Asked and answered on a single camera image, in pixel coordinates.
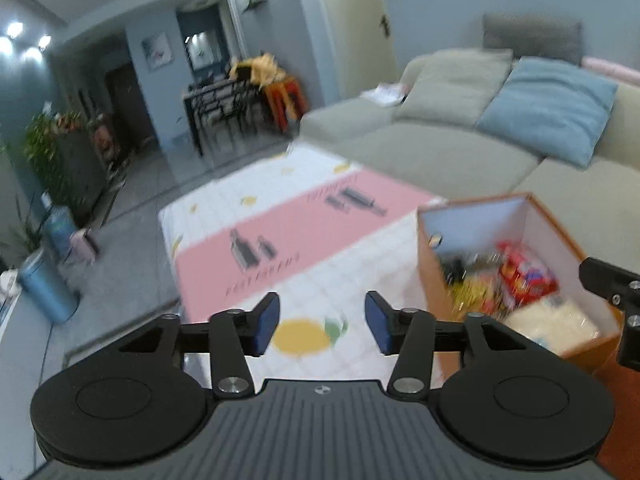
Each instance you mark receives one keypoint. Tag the sliced bread packet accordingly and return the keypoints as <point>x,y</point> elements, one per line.
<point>550,320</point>

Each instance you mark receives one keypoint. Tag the pink cloth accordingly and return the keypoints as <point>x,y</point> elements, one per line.
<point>615,67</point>

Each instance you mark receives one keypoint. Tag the orange furry cushion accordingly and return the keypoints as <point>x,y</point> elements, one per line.
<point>620,410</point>

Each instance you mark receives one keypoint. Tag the long-leaf potted plant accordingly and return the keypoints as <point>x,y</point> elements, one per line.
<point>27,230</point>

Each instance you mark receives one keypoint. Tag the yellow cloth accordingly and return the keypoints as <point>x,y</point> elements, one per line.
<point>262,67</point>

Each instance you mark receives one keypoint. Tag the grey cushion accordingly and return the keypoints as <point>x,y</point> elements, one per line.
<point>530,35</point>

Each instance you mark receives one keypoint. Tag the blue water bottle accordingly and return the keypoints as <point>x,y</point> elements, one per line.
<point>60,227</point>

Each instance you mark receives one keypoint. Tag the cream door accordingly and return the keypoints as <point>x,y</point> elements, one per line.
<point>350,20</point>

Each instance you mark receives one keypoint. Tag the black dining chair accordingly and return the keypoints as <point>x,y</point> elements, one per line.
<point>235,107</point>

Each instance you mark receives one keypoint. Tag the blue trash can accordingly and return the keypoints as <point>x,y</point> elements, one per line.
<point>47,290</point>

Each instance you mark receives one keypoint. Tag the black dining table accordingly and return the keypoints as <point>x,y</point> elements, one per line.
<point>215,92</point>

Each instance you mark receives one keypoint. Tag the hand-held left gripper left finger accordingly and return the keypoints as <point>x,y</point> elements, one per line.
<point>265,322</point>

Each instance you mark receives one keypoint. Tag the green leafy plant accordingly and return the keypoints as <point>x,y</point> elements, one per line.
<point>42,140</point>

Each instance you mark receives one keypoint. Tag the dark cabinet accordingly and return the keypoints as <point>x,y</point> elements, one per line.
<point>82,170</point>

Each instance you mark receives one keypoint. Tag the yellow round biscuit packet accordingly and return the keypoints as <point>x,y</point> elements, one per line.
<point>470,295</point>

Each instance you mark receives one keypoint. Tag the orange cardboard box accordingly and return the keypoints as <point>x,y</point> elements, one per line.
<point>432,285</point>

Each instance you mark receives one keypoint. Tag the pink and white printed tablecloth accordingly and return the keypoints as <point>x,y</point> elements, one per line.
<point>300,220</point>

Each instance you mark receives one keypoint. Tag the orange plastic stool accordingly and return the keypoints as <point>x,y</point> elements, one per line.
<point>285,102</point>

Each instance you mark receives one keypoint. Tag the dark wooden door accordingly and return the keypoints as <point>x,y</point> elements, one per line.
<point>130,105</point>

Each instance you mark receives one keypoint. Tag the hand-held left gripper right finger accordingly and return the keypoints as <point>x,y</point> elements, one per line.
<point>377,322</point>

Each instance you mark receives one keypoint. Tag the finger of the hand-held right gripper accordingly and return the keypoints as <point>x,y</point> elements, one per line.
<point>610,280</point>

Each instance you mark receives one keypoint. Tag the beige cushion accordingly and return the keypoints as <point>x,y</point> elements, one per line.
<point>455,85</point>

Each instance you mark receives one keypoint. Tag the white papers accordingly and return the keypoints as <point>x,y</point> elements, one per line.
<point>385,94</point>

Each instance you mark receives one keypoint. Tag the blue cushion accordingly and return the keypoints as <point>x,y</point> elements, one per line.
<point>545,105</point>

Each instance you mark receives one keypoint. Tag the framed wall picture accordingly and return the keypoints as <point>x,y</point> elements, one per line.
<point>159,51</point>

